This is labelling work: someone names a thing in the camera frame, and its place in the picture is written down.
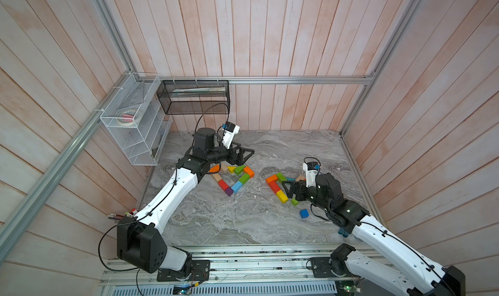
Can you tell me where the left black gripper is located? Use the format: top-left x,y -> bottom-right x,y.
207,139 -> 254,166

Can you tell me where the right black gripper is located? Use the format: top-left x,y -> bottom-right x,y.
283,179 -> 331,216

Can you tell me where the red block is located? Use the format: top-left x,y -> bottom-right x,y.
218,180 -> 229,190
268,181 -> 281,194

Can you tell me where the blue cube block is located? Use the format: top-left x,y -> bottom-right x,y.
300,209 -> 310,219

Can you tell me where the long orange block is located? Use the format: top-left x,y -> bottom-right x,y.
209,164 -> 221,173

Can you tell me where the small natural wood block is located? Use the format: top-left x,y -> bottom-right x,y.
212,173 -> 222,182

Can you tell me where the light blue block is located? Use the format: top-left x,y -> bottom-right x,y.
231,181 -> 243,193

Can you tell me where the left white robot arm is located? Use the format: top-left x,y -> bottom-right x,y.
117,122 -> 254,277

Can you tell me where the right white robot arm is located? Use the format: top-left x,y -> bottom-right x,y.
282,170 -> 466,295

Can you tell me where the teal stapler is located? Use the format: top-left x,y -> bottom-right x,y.
338,228 -> 350,238

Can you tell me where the red pen holder cup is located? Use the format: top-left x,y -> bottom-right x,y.
107,208 -> 138,221

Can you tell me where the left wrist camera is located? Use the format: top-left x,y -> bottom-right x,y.
222,121 -> 240,149

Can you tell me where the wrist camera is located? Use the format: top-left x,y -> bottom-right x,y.
303,162 -> 320,188
222,121 -> 240,149

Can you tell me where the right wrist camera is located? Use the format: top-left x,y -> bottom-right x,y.
303,162 -> 320,188

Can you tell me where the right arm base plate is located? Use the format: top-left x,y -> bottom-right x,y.
309,257 -> 349,279

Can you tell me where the black wire mesh basket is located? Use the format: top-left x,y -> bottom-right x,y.
157,80 -> 231,116

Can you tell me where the white wire mesh shelf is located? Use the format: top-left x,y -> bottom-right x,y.
100,73 -> 172,166

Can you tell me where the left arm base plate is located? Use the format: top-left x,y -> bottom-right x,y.
157,260 -> 211,282

